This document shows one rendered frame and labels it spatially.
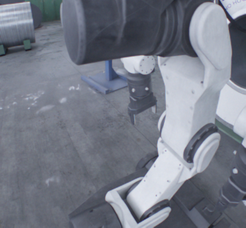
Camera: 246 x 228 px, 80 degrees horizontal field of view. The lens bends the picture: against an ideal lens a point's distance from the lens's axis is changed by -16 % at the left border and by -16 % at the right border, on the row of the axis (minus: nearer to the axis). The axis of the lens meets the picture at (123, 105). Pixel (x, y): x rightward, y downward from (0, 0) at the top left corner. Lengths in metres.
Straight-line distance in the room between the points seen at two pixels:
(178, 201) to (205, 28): 0.78
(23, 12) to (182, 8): 5.01
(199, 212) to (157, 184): 0.31
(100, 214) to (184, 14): 0.62
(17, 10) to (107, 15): 5.06
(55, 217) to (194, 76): 0.98
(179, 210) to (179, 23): 0.80
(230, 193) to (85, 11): 0.45
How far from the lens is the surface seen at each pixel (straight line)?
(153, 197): 0.67
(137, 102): 0.63
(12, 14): 5.19
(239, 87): 1.34
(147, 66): 0.54
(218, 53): 0.33
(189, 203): 0.91
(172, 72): 0.42
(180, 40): 0.28
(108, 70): 2.33
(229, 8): 1.35
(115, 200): 0.70
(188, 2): 0.29
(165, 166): 0.62
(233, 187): 0.43
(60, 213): 1.09
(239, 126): 0.33
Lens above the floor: 0.96
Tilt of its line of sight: 32 degrees down
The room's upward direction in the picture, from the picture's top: straight up
